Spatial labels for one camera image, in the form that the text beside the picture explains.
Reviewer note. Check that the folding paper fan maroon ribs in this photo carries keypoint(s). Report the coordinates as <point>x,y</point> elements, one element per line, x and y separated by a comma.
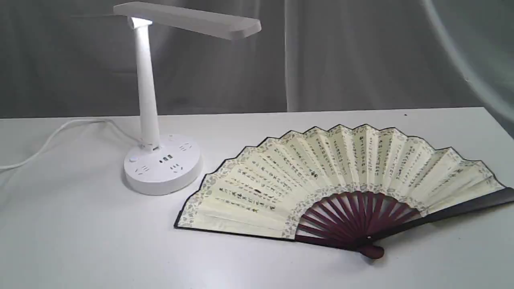
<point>343,188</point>

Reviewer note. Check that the white desk lamp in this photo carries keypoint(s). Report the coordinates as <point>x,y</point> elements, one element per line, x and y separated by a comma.
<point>164,163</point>

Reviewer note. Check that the grey backdrop curtain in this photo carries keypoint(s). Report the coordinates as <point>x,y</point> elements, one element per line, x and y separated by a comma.
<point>64,58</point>

